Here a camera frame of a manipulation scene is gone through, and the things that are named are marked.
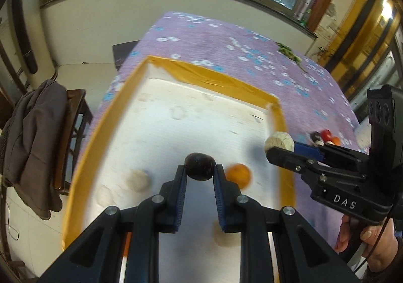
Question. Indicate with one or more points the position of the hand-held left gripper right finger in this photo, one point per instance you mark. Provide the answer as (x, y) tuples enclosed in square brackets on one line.
[(220, 198)]

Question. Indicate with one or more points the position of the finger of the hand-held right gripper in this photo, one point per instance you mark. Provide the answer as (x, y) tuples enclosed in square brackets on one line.
[(292, 161), (310, 150)]

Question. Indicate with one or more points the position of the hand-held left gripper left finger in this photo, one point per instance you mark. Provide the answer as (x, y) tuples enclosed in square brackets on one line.
[(181, 195)]

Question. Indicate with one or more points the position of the white tray with yellow rim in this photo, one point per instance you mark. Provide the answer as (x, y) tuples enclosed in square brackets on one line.
[(204, 119)]

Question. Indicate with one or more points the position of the person's right hand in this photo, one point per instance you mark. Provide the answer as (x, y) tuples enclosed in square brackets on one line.
[(382, 245)]

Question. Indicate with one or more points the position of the red tomato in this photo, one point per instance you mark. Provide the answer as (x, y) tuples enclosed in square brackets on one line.
[(326, 134)]

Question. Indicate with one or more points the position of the pile of green vegetables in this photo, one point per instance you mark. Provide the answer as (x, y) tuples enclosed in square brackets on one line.
[(288, 51)]

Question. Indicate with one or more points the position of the wooden chair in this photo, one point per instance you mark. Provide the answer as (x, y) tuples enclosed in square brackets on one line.
[(77, 119)]

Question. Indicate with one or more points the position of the green bottle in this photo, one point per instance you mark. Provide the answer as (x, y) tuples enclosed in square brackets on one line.
[(303, 17)]

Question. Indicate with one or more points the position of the purple floral tablecloth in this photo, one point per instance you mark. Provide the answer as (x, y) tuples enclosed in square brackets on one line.
[(220, 40)]

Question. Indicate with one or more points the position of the dark stool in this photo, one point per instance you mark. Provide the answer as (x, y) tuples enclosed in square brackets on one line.
[(124, 53)]

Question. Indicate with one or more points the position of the grey-brown jacket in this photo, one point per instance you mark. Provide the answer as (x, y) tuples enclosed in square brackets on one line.
[(34, 132)]

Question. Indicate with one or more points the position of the standing air conditioner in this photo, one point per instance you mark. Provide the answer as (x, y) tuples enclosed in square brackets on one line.
[(26, 40)]

